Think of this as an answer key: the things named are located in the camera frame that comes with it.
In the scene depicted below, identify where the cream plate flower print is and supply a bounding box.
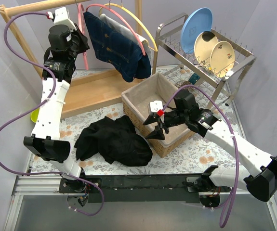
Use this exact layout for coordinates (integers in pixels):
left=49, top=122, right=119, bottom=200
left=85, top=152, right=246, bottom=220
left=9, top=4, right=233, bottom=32
left=210, top=41, right=235, bottom=78

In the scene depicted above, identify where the teal cup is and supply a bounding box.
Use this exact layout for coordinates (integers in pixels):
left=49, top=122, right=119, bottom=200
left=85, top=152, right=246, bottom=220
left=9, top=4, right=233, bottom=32
left=188, top=73, right=200, bottom=85

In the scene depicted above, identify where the wooden clothes rack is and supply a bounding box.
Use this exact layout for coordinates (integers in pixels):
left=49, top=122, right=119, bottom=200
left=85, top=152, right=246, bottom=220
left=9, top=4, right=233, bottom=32
left=0, top=0, right=141, bottom=119

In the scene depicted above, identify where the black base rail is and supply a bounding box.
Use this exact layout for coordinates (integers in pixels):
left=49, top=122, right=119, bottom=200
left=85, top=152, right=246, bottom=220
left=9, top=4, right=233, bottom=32
left=58, top=173, right=233, bottom=204

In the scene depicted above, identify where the pink hanger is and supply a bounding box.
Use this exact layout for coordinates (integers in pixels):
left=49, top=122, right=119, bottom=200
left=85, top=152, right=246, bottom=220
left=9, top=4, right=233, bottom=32
left=85, top=3, right=146, bottom=56
left=77, top=3, right=89, bottom=70

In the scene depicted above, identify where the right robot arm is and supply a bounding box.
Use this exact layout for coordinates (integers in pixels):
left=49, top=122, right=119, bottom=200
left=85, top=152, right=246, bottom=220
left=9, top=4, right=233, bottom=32
left=144, top=89, right=277, bottom=202

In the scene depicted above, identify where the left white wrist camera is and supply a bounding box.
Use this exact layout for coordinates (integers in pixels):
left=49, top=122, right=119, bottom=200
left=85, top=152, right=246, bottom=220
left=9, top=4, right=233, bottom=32
left=47, top=7, right=77, bottom=32

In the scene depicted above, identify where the blue denim skirt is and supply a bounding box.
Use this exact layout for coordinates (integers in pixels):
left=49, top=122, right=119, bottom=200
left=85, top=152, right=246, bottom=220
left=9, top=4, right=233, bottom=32
left=83, top=12, right=151, bottom=82

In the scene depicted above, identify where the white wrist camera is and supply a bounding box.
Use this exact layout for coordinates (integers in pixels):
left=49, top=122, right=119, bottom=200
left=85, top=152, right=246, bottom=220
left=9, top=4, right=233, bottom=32
left=47, top=7, right=77, bottom=32
left=148, top=100, right=164, bottom=117

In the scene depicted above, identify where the white skirt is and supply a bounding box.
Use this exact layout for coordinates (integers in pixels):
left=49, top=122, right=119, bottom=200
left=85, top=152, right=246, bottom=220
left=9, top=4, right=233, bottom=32
left=99, top=13, right=152, bottom=59

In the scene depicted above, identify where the wicker laundry basket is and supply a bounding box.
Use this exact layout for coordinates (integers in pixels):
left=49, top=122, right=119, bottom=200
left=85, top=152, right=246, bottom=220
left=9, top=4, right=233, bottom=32
left=121, top=72, right=194, bottom=158

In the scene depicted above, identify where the pink hanger front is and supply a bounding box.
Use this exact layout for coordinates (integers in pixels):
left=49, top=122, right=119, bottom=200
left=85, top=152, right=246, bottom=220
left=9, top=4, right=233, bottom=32
left=85, top=3, right=146, bottom=56

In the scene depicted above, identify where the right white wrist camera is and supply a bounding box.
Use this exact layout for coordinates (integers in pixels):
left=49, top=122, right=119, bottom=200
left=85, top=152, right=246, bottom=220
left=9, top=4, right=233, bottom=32
left=148, top=100, right=164, bottom=117

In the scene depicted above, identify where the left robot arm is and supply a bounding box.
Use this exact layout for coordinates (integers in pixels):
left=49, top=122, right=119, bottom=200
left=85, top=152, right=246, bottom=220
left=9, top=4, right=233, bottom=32
left=23, top=24, right=89, bottom=193

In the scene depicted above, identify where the green bowl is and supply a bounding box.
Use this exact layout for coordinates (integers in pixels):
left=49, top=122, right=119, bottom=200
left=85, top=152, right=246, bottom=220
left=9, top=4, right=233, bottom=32
left=30, top=108, right=40, bottom=123

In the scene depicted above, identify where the blue plate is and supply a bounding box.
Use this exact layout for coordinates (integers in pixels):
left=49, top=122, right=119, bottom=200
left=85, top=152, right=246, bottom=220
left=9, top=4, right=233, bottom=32
left=180, top=7, right=213, bottom=54

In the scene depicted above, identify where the cream plate black spot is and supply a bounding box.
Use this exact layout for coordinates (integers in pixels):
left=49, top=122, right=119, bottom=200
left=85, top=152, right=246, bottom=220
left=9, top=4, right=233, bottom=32
left=194, top=31, right=219, bottom=65

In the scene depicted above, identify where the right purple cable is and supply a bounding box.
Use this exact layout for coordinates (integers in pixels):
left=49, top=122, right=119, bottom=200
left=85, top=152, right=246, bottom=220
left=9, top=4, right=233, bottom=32
left=162, top=84, right=239, bottom=229

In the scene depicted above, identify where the metal dish rack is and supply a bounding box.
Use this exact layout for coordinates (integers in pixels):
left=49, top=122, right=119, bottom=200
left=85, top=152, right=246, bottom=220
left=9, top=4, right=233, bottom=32
left=155, top=8, right=256, bottom=106

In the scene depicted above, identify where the black garment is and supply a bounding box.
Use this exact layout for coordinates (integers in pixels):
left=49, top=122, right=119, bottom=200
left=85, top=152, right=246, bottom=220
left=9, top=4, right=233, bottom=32
left=74, top=115, right=153, bottom=167

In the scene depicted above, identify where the yellow hanger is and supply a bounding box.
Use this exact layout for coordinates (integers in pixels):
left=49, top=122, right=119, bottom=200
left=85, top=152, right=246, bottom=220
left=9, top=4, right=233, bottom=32
left=104, top=0, right=158, bottom=52

